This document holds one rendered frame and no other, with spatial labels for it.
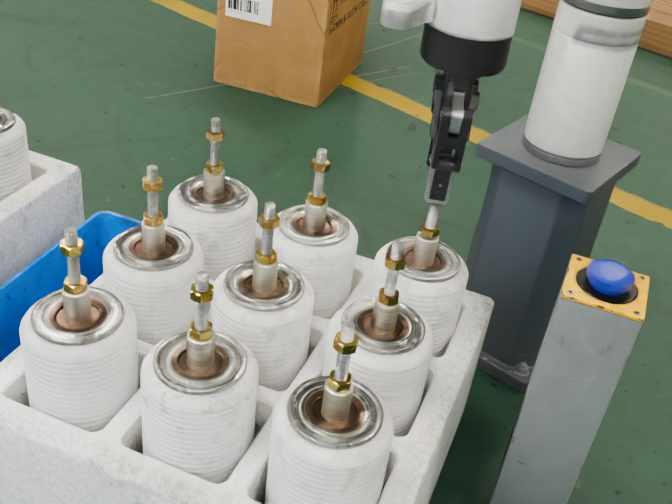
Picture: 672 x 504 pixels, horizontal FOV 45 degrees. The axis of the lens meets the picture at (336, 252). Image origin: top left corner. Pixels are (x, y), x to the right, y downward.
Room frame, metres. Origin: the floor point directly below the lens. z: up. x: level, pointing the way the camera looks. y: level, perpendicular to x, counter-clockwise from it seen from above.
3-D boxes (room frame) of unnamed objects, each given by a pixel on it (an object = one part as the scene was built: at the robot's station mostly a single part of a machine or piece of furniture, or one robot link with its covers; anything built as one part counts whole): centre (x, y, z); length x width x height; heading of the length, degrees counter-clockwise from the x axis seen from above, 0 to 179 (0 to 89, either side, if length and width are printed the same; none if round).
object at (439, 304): (0.68, -0.09, 0.16); 0.10 x 0.10 x 0.18
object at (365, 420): (0.45, -0.02, 0.25); 0.08 x 0.08 x 0.01
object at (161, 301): (0.64, 0.17, 0.16); 0.10 x 0.10 x 0.18
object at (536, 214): (0.88, -0.24, 0.15); 0.15 x 0.15 x 0.30; 55
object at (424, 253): (0.68, -0.09, 0.26); 0.02 x 0.02 x 0.03
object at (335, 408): (0.45, -0.02, 0.26); 0.02 x 0.02 x 0.03
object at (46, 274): (0.73, 0.30, 0.06); 0.30 x 0.11 x 0.12; 163
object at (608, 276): (0.59, -0.24, 0.32); 0.04 x 0.04 x 0.02
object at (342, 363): (0.45, -0.02, 0.30); 0.01 x 0.01 x 0.08
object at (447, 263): (0.68, -0.09, 0.25); 0.08 x 0.08 x 0.01
